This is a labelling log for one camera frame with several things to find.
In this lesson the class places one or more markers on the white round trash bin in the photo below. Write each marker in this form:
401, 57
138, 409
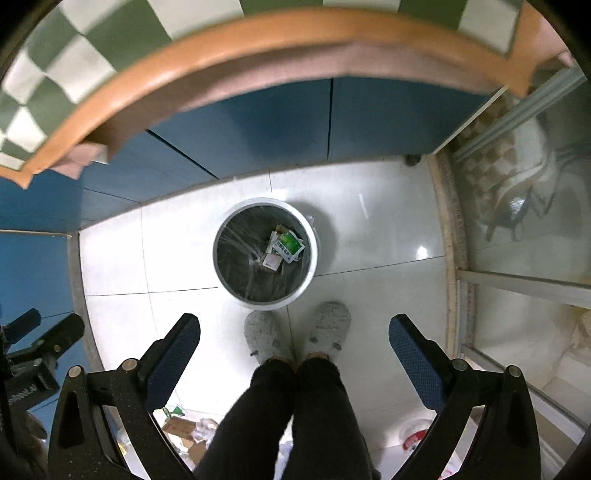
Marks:
265, 254

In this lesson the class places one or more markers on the brown cardboard scrap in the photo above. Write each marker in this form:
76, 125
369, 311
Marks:
196, 447

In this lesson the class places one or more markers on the wooden table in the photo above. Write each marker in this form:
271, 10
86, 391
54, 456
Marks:
221, 50

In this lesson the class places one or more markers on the blue cabinet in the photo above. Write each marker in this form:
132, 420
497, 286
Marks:
258, 120

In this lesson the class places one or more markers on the glass sliding door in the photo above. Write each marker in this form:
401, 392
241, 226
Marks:
521, 207

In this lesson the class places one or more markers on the flat cardboard piece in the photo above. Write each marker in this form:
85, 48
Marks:
178, 427

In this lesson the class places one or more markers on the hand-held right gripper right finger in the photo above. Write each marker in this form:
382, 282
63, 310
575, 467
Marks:
413, 364

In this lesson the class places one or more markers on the person's grey slipper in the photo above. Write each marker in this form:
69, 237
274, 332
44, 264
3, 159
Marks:
265, 334
328, 327

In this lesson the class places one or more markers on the person's leg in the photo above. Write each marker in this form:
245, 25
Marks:
328, 415
251, 415

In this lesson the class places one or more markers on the clear crumpled plastic wrapper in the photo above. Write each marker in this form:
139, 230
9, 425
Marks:
205, 428

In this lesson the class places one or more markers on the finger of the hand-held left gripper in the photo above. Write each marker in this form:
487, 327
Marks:
23, 321
64, 330

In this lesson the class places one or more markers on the clear plastic bin liner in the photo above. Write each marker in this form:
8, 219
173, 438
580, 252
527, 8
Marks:
244, 258

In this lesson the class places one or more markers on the green white torn wrapper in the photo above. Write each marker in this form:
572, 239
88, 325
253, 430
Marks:
173, 410

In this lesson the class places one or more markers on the green white packet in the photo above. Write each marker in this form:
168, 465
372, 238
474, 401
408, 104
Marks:
287, 243

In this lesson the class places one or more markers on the black cabinet foot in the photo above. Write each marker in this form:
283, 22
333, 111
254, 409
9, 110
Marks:
411, 160

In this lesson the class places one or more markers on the person's right leg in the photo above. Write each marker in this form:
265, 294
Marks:
328, 415

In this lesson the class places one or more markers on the green white checkered tablecloth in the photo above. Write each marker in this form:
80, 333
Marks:
69, 69

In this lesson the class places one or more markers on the person's left grey slipper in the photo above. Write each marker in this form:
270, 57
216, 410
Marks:
265, 334

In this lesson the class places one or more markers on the white pink wrapper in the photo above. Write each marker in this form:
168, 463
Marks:
272, 261

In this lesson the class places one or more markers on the person's left leg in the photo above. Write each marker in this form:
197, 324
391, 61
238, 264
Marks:
251, 415

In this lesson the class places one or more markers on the red white round container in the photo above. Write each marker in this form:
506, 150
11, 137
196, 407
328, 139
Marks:
415, 436

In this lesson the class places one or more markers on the person's right grey slipper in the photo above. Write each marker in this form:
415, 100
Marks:
328, 327

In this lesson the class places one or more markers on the blue side panel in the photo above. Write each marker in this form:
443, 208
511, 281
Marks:
32, 272

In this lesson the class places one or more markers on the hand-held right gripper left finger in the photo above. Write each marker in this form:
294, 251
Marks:
175, 364

